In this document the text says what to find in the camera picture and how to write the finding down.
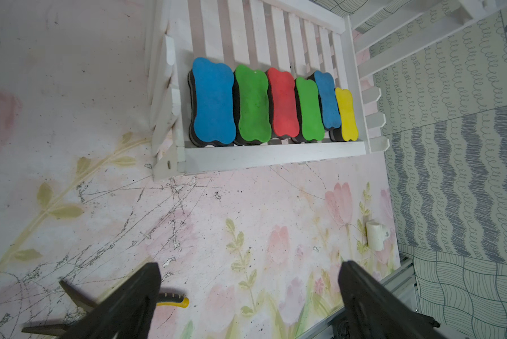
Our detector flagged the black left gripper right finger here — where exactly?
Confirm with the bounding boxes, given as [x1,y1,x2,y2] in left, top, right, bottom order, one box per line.
[337,260,449,339]

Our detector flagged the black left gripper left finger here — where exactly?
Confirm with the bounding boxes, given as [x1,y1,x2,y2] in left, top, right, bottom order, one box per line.
[62,263,161,339]

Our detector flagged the yellow eraser lower shelf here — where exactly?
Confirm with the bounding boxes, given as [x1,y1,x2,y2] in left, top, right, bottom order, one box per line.
[329,88,359,142]

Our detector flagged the green eraser lower shelf right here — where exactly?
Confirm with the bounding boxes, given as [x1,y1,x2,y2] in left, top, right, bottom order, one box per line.
[292,77,325,144]

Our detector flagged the green eraser shelf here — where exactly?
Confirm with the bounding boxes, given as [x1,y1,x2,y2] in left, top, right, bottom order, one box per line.
[292,77,325,144]
[233,65,273,145]

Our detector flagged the red eraser lower shelf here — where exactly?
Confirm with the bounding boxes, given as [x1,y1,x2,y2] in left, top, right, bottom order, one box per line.
[266,68,299,138]

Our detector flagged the blue eraser lower shelf left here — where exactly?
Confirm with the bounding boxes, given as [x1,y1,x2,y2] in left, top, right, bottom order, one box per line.
[188,57,236,147]

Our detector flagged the blue eraser shelf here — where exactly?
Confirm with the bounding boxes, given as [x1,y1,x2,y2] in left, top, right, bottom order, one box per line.
[188,57,236,147]
[309,71,341,131]

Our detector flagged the green eraser lower shelf left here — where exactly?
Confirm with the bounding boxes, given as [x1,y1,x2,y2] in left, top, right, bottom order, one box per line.
[233,65,273,145]

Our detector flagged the blue eraser lower shelf right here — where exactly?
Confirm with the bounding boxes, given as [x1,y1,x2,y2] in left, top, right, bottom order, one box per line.
[309,71,341,131]

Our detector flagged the white slatted two-tier shelf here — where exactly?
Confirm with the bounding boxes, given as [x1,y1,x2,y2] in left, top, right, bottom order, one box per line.
[144,1,507,180]

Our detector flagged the small white cylinder on table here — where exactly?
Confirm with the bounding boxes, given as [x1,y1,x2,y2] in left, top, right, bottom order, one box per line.
[366,221,391,251]

